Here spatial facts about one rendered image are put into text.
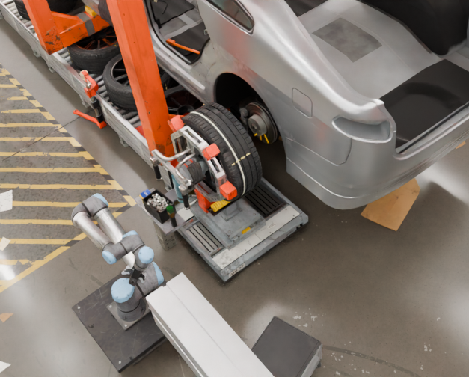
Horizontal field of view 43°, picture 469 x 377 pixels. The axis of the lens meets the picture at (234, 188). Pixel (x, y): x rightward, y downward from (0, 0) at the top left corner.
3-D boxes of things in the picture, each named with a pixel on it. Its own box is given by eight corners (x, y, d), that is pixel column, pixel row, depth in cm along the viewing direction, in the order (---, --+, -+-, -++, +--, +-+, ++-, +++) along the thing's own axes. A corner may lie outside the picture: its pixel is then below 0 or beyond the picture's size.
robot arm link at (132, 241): (117, 237, 346) (129, 254, 343) (134, 227, 350) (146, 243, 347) (118, 241, 354) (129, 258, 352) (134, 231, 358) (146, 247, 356)
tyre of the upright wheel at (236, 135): (193, 108, 431) (235, 185, 444) (166, 123, 423) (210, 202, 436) (229, 94, 371) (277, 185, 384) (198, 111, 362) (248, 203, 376)
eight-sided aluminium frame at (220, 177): (231, 211, 404) (223, 155, 363) (224, 216, 402) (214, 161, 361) (185, 167, 434) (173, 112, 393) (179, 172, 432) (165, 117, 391)
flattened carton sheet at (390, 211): (424, 184, 478) (425, 181, 475) (396, 231, 450) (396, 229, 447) (389, 171, 490) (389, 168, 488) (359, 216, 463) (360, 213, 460)
